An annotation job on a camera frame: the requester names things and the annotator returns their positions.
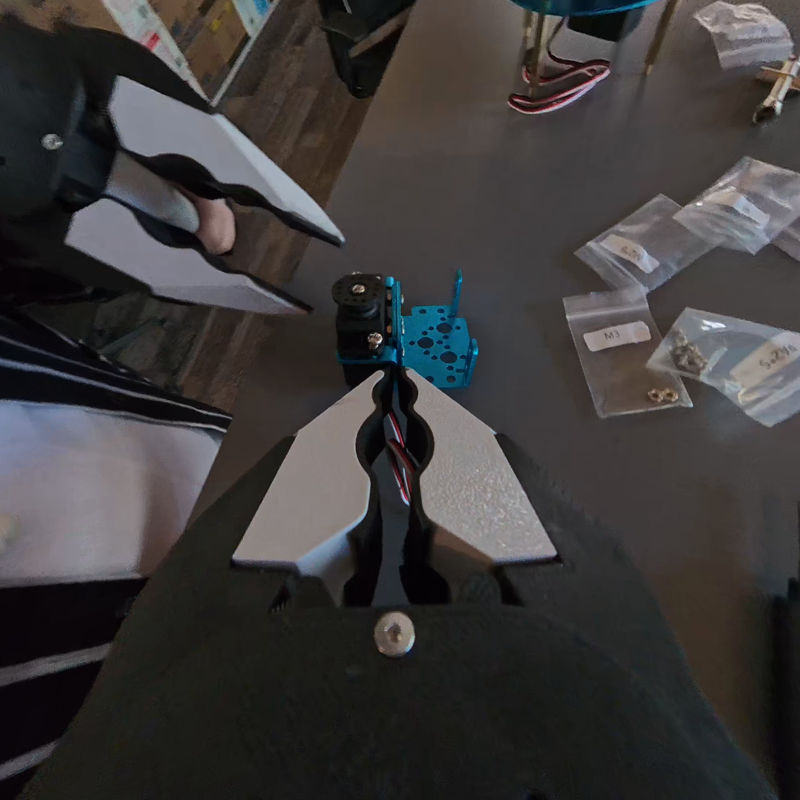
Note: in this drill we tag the dark brown desk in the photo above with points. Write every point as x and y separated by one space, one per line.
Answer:
469 187

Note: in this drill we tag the small clear plastic screw bag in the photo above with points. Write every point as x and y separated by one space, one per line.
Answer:
790 240
637 250
731 212
744 31

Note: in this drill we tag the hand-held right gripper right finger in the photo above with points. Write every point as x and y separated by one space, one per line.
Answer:
487 500

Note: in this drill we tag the clear bag with silver screws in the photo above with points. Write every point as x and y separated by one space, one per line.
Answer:
737 362

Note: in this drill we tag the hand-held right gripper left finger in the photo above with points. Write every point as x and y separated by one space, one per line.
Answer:
306 500

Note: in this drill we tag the metal cross wrench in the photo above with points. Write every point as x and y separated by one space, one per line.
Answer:
772 94

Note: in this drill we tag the black servo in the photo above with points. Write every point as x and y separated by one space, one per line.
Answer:
431 344

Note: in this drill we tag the person's white shirt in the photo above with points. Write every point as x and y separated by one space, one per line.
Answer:
94 487

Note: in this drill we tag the person's left hand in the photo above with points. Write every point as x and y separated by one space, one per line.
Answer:
215 228

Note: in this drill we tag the clear bag with brass nuts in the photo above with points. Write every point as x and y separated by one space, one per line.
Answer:
619 356

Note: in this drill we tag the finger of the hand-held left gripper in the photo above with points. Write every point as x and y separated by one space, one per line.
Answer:
175 269
206 144

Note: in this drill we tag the blue toy robot arm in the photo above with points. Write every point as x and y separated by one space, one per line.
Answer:
587 28

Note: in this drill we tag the person's striped black jacket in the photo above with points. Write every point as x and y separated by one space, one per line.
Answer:
62 375

